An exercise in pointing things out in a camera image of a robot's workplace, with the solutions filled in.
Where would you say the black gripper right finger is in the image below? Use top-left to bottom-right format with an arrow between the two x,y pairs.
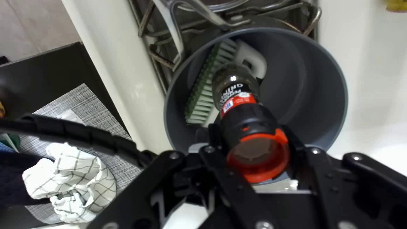
287,135 -> 407,229

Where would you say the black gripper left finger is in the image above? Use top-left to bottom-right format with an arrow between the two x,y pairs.
86,126 -> 272,229

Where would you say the red capped spice bottle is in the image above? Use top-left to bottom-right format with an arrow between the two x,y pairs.
210,63 -> 293,185

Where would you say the dark blue pot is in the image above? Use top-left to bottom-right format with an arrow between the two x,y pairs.
163,0 -> 350,155

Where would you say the black grate under pot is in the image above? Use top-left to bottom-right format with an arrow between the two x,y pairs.
128,0 -> 323,97

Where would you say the glass pot lid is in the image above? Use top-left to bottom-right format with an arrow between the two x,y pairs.
186,0 -> 272,14

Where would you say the green bristle scrub brush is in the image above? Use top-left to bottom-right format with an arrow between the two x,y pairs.
183,37 -> 268,127

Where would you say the crumpled white checked cloth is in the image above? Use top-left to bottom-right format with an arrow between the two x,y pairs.
20,141 -> 118,224

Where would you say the white gas stove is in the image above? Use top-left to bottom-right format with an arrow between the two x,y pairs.
61,0 -> 407,229

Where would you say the grey woven mat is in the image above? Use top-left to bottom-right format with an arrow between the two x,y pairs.
17,82 -> 146,227

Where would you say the yellow blue spray can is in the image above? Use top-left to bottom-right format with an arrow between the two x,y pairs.
384,0 -> 407,13

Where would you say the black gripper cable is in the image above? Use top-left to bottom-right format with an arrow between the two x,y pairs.
0,116 -> 159,168

